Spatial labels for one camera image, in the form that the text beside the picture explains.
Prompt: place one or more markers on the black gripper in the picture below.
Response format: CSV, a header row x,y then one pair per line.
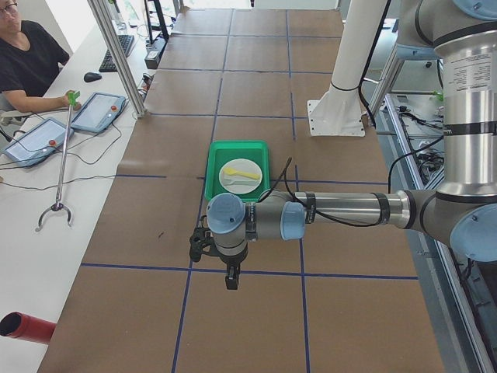
x,y
232,263

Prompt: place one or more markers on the near blue teach pendant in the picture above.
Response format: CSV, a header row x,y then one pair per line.
x,y
36,144

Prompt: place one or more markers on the far blue teach pendant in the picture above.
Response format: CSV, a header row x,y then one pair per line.
x,y
98,112

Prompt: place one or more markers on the yellow plastic spoon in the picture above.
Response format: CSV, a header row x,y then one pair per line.
x,y
234,172

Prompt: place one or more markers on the aluminium frame post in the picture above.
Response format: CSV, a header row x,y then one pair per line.
x,y
104,22

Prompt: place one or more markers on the person in black shirt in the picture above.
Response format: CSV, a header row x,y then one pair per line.
x,y
30,62

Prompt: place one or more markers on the black computer mouse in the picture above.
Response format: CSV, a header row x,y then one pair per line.
x,y
91,77

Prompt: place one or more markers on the blue teach pendant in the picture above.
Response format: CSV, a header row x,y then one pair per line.
x,y
98,112
36,144

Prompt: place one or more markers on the pale green plastic fork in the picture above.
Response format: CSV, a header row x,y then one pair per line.
x,y
238,181

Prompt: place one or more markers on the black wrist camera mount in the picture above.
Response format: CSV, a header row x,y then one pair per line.
x,y
201,243

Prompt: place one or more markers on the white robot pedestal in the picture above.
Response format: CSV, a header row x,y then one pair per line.
x,y
338,112

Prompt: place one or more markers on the red tube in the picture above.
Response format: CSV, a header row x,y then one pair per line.
x,y
21,326

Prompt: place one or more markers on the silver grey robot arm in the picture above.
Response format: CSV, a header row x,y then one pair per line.
x,y
463,35

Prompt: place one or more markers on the aluminium side frame rail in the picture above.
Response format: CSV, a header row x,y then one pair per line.
x,y
453,170

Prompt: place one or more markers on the green plastic tray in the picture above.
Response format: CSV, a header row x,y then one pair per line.
x,y
221,152

